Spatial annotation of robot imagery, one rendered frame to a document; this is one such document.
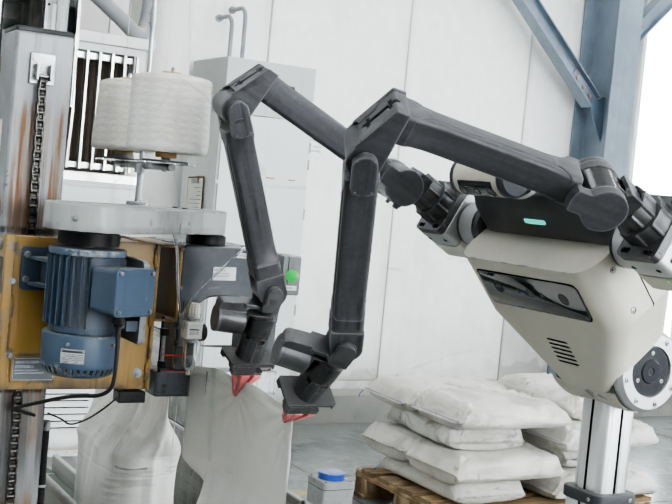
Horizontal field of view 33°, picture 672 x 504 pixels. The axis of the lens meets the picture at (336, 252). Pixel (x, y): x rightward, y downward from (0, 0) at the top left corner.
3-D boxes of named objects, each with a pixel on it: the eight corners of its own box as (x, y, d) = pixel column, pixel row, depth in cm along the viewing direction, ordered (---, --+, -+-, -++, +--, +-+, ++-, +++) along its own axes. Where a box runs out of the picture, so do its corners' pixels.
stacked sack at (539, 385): (638, 424, 560) (641, 394, 559) (570, 426, 538) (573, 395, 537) (549, 396, 618) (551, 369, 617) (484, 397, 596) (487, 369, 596)
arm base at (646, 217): (653, 199, 192) (620, 259, 189) (625, 171, 188) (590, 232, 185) (692, 202, 184) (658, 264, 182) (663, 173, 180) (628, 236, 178)
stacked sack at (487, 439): (528, 455, 521) (531, 426, 520) (447, 456, 504) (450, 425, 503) (456, 423, 582) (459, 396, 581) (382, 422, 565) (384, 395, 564)
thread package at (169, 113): (220, 162, 226) (228, 76, 226) (140, 154, 218) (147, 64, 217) (188, 160, 241) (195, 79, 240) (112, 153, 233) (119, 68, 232)
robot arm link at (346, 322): (385, 158, 170) (380, 121, 178) (347, 157, 169) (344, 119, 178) (362, 369, 196) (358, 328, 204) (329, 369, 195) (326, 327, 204)
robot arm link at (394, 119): (378, 103, 164) (374, 70, 172) (340, 176, 172) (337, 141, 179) (639, 200, 176) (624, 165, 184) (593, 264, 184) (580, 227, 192)
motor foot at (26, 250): (89, 296, 227) (93, 253, 227) (30, 294, 221) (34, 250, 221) (76, 291, 235) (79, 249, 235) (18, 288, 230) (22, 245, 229)
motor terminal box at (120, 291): (153, 329, 219) (158, 269, 218) (114, 331, 211) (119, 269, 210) (122, 322, 224) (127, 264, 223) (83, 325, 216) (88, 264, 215)
